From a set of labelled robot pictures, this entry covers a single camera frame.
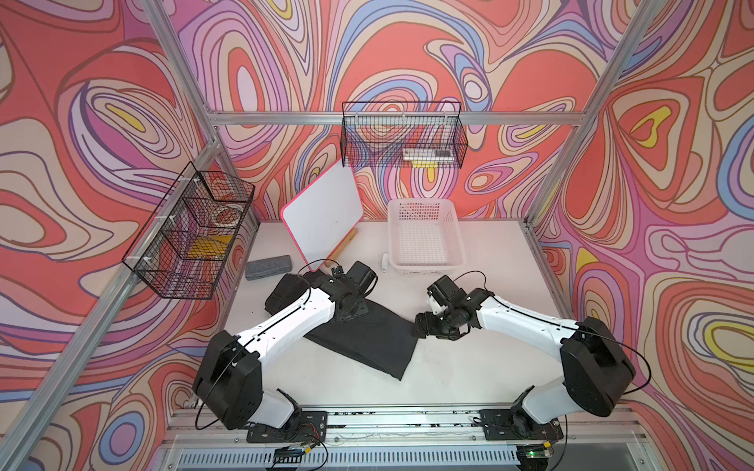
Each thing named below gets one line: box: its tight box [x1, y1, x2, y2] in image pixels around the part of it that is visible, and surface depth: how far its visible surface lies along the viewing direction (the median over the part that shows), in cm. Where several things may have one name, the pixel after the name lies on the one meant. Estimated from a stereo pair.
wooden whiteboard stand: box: [324, 226, 359, 268], surface depth 109 cm
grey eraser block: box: [244, 255, 293, 281], surface depth 104 cm
